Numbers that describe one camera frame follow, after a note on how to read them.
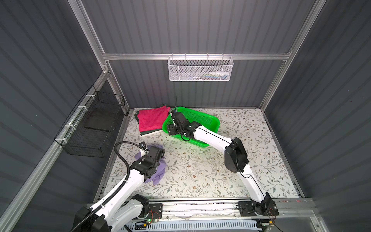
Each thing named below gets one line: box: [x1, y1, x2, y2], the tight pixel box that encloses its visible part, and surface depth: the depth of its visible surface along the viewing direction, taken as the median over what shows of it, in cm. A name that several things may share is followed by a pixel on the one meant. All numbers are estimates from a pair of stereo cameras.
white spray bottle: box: [209, 71, 230, 76], surface depth 93 cm
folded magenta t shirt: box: [137, 105, 171, 133], surface depth 108 cm
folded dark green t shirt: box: [134, 110, 163, 136], surface depth 104 cm
